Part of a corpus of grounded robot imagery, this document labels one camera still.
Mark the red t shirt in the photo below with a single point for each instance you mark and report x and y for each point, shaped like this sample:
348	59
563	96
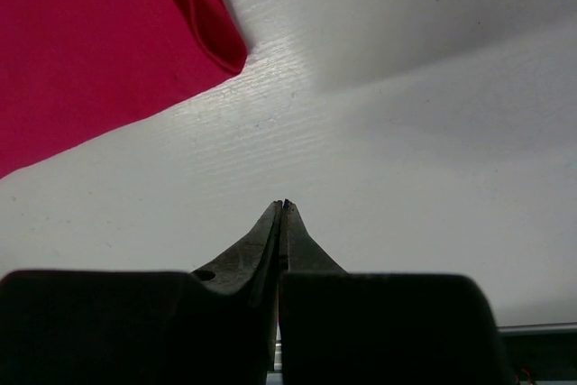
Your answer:
72	70

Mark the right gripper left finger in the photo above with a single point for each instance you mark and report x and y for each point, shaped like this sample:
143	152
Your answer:
213	325

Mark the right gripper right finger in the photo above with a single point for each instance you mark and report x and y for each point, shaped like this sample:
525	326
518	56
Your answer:
315	292

